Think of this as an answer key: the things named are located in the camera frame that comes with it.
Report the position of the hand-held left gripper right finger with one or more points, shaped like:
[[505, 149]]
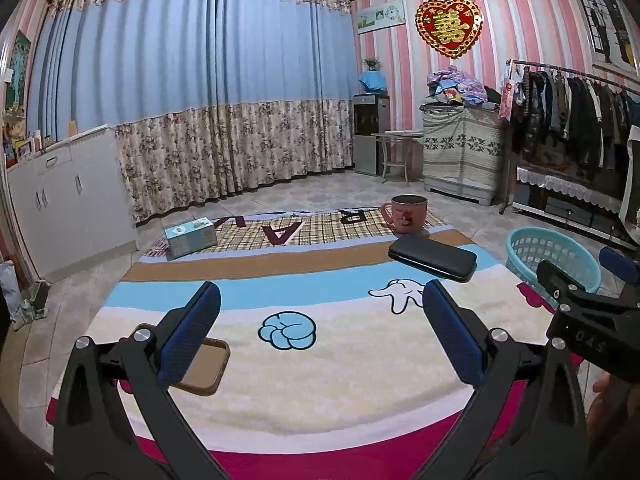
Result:
[[455, 332]]

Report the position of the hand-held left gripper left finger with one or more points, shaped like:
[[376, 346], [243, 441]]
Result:
[[190, 335]]

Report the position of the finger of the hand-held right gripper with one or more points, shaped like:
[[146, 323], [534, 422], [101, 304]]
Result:
[[620, 265], [555, 280]]

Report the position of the teal plastic basket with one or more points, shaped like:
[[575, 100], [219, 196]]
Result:
[[525, 255]]

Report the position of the person's right hand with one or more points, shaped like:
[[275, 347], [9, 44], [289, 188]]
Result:
[[601, 402]]

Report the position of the brown phone case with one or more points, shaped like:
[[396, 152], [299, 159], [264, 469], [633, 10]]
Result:
[[210, 365]]

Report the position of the black flat case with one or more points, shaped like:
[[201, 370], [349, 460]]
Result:
[[432, 257]]

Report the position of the dark bag with white rim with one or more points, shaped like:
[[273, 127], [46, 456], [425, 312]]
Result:
[[632, 185]]

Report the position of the teal cardboard box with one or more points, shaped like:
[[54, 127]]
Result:
[[190, 240]]

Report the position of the low cabinet with lace cloth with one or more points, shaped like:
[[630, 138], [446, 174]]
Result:
[[565, 185]]

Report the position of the pink cartoon mug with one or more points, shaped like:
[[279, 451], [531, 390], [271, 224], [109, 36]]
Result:
[[407, 215]]

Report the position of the cabinet with patterned cover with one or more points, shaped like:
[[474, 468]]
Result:
[[460, 155]]

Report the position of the row of hanging clothes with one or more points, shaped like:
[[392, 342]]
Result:
[[575, 110]]

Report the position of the white cabinet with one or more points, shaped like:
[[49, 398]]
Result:
[[65, 200]]

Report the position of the crumpled plastic bag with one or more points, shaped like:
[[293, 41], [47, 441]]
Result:
[[12, 285]]

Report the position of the small white side table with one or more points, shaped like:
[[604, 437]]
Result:
[[400, 135]]

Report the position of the metal clothes rack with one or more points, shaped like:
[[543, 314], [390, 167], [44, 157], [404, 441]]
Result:
[[550, 66]]

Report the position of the pile of folded clothes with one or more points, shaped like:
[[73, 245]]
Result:
[[457, 87]]

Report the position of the grey water dispenser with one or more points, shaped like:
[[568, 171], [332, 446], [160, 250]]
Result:
[[370, 130]]

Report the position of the blue cloth cover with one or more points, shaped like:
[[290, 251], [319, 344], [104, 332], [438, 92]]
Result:
[[374, 82]]

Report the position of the blue and floral curtain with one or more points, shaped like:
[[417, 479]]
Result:
[[200, 60]]

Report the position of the small potted plant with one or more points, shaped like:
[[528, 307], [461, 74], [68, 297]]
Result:
[[373, 64]]

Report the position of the window scene wall poster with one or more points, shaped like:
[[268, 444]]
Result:
[[605, 25]]

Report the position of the small photo frame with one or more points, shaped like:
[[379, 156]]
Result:
[[23, 149]]

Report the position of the red heart wall decoration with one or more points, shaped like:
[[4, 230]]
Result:
[[450, 25]]

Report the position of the green wall poster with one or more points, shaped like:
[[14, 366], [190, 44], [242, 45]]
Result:
[[17, 70]]

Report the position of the landscape wall picture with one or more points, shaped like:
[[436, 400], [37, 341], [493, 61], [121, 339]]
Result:
[[380, 16]]

